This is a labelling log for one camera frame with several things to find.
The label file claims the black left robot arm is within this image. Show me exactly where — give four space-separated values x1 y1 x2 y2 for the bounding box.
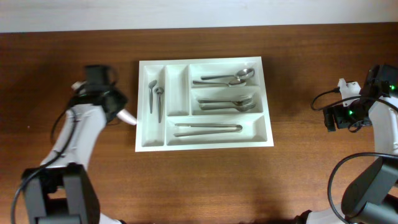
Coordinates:
15 65 137 223

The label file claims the metal fork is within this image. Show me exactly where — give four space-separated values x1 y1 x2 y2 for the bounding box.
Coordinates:
199 103 256 112
197 98 252 106

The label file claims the small metal spoon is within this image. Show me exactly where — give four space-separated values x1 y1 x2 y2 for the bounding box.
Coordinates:
155 86 164 123
149 80 157 114

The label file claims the pink handled utensil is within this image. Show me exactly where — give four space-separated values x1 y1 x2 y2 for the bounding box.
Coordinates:
117 109 137 126

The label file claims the large metal spoon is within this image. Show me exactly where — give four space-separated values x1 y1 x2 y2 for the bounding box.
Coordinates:
200 68 256 80
192 79 246 86

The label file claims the white plastic cutlery tray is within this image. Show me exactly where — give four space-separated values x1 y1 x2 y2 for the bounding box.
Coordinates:
135 57 274 152

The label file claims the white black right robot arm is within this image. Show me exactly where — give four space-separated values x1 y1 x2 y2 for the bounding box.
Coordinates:
292 64 397 224

